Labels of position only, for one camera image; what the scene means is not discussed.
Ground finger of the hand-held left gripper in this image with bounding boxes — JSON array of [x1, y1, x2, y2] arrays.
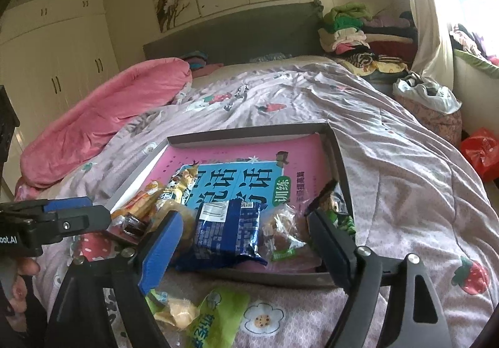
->
[[0, 196, 94, 216], [19, 205, 112, 245]]

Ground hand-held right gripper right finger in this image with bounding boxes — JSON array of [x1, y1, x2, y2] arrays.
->
[[308, 208, 455, 348]]

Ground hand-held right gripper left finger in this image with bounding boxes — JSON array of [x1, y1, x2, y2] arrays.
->
[[47, 211, 185, 348]]

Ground clear flaky pastry packet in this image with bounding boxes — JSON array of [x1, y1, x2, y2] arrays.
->
[[150, 200, 199, 255]]

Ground dark chocolate bar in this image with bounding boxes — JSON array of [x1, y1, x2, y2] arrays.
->
[[105, 215, 149, 241]]

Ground dark striped snack packet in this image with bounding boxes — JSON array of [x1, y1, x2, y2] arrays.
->
[[304, 180, 357, 235]]

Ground clear round pastry packet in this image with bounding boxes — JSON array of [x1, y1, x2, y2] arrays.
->
[[263, 204, 324, 263]]

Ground orange snack packet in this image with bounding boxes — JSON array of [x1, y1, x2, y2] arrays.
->
[[111, 180, 164, 224]]

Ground shallow cardboard box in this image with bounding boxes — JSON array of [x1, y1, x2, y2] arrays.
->
[[105, 121, 357, 288]]

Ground yellow snack bar packet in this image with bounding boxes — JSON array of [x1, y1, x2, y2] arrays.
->
[[156, 161, 199, 212]]

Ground blue snack packet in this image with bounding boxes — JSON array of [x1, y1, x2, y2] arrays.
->
[[173, 198, 269, 273]]

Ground green snack packet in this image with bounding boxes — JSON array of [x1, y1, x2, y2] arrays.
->
[[146, 288, 250, 348]]

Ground person's left hand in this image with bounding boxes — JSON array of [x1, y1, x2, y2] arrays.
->
[[8, 256, 41, 317]]

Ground pink blanket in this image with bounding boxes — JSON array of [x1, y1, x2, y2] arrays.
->
[[16, 57, 193, 189]]

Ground printed lilac quilt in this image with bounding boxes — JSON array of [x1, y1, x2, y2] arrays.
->
[[16, 60, 499, 348]]

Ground pink book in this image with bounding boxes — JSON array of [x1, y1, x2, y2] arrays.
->
[[117, 135, 344, 267]]

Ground cream wardrobe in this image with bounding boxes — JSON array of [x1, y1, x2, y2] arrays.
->
[[0, 0, 119, 146]]

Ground floral fabric bundle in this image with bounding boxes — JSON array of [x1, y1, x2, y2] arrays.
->
[[394, 96, 463, 146]]

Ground red plastic bag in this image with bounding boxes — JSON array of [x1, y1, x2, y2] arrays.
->
[[460, 128, 499, 181]]

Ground white plastic bag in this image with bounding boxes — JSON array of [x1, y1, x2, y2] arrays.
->
[[392, 73, 463, 113]]

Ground dark blue garment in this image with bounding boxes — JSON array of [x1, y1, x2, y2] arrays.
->
[[181, 52, 225, 70]]

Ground blue patterned garment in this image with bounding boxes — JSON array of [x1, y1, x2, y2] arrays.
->
[[249, 52, 293, 62]]

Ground grey headboard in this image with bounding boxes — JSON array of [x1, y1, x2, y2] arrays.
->
[[142, 1, 324, 66]]

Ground pile of clothes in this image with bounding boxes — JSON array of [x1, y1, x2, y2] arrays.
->
[[317, 1, 419, 78]]

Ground white curtain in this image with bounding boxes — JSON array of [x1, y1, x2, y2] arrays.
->
[[405, 0, 455, 89]]

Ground clothes on windowsill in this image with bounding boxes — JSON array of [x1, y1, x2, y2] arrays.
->
[[448, 22, 499, 68]]

